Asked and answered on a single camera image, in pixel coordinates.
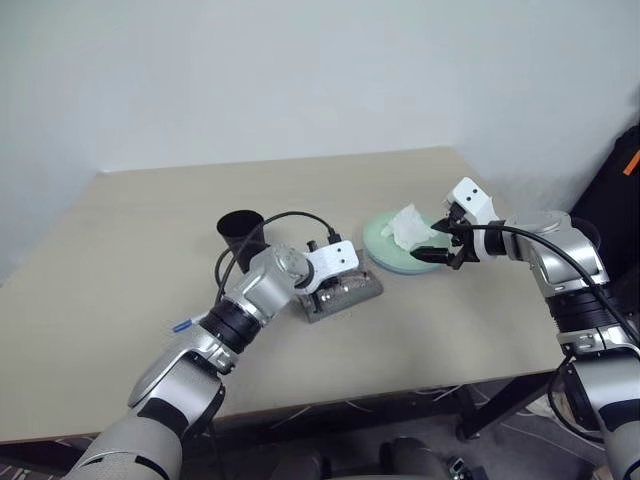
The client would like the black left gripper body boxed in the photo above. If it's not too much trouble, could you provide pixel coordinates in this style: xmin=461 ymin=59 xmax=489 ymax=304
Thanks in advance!
xmin=309 ymin=275 xmax=349 ymax=314

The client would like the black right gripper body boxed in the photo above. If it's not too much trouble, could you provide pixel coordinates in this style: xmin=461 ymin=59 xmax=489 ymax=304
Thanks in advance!
xmin=441 ymin=201 xmax=475 ymax=271

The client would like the white tissue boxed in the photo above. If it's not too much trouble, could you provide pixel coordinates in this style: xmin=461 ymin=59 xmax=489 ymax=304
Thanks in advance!
xmin=382 ymin=203 xmax=435 ymax=250

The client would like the light green plate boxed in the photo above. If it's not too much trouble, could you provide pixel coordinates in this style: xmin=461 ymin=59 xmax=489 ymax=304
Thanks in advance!
xmin=362 ymin=209 xmax=451 ymax=274

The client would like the black plastic cup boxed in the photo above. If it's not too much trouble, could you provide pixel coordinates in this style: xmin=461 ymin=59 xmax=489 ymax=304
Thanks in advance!
xmin=216 ymin=210 xmax=271 ymax=274

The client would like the blue capped white marker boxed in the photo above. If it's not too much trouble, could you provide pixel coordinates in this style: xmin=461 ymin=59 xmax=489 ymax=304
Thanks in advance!
xmin=172 ymin=315 xmax=209 ymax=334

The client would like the black bag with orange tag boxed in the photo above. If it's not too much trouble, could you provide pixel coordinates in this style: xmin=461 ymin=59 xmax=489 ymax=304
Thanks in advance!
xmin=569 ymin=122 xmax=640 ymax=321

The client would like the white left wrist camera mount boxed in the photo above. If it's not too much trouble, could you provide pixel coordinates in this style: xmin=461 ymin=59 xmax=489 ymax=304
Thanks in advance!
xmin=302 ymin=239 xmax=359 ymax=296

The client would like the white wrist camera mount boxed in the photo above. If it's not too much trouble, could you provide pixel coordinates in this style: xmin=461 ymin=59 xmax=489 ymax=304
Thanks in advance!
xmin=302 ymin=239 xmax=359 ymax=296
xmin=442 ymin=177 xmax=501 ymax=262

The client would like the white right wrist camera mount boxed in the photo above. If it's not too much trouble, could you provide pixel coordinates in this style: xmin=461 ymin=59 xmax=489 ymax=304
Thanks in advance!
xmin=442 ymin=177 xmax=501 ymax=262

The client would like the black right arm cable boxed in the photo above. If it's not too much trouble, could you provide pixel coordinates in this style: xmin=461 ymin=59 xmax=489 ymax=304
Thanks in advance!
xmin=467 ymin=223 xmax=640 ymax=347

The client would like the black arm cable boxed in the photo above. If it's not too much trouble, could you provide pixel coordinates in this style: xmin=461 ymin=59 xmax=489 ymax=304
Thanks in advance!
xmin=213 ymin=212 xmax=344 ymax=307
xmin=467 ymin=223 xmax=640 ymax=347

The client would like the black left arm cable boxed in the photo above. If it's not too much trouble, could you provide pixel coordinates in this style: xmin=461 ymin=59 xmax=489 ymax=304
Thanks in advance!
xmin=213 ymin=212 xmax=344 ymax=307

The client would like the black metal table frame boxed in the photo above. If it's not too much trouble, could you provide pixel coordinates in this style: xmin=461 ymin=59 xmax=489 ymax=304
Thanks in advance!
xmin=0 ymin=372 xmax=567 ymax=474

